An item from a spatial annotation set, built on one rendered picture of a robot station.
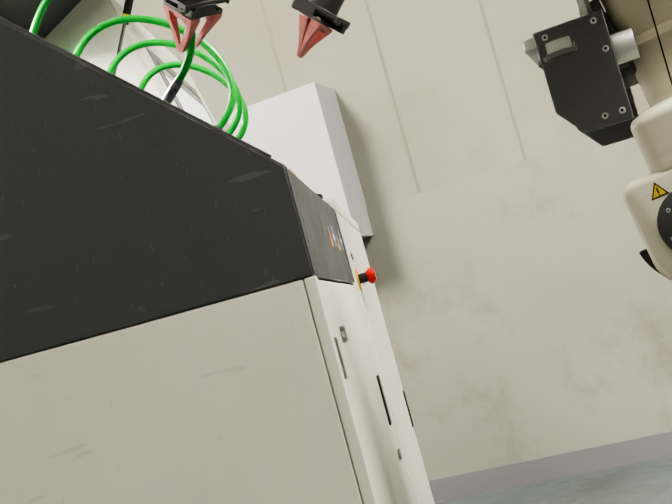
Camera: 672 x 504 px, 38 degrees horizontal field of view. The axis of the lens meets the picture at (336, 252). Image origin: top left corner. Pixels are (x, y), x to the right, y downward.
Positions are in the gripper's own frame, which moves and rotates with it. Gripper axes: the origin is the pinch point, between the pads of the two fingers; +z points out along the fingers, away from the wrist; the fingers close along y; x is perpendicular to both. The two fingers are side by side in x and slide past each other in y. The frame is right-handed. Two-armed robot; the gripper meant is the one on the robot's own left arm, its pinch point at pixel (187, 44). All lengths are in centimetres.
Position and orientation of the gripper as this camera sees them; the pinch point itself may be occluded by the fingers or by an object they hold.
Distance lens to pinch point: 168.4
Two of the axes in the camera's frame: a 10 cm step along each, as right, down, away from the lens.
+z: -2.3, 7.9, 5.7
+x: 7.6, 5.1, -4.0
